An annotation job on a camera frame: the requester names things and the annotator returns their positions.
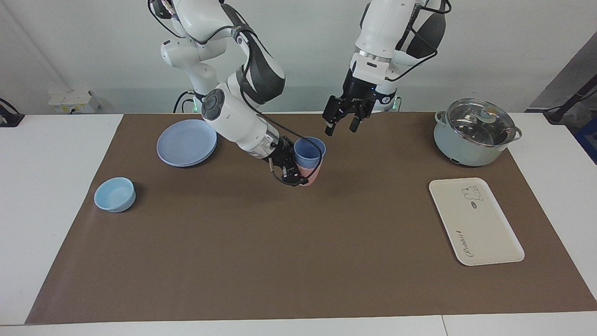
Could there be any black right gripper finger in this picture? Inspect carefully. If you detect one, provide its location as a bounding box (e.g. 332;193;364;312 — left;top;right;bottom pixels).
280;166;309;188

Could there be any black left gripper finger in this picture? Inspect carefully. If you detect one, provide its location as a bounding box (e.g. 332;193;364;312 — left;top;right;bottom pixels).
323;95;347;137
348;105;374;133

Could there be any pink plastic cup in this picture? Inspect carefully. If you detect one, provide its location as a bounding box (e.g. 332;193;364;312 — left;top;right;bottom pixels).
298;159;324;188

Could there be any blue plastic cup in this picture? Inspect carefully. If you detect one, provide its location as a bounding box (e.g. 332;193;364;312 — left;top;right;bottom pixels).
293;136;327;170

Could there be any cream rabbit print tray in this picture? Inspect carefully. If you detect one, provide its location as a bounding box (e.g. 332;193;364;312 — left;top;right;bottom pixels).
428;177;526;267

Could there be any brown table mat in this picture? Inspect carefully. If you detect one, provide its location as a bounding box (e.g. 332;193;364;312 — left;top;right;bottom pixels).
26;113;597;325

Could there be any blue round plate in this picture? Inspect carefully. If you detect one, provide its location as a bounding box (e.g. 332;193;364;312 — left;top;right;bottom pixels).
156;119;218;168

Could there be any pale green electric pot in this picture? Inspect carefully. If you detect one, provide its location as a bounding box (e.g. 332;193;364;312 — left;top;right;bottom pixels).
433;110;523;168

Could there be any glass pot lid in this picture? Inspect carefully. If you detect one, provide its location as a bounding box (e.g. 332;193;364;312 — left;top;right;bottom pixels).
445;98;518;148

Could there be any light blue bowl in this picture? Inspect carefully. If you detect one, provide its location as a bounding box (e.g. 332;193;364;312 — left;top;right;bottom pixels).
94;177;137;213

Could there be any black stand leg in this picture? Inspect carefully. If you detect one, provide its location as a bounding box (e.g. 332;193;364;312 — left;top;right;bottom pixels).
543;85;597;125

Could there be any white power strip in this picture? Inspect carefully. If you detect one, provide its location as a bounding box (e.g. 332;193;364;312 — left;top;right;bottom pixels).
48;90;101;114

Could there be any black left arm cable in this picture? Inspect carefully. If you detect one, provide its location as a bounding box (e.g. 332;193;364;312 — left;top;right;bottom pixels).
395;0;453;83

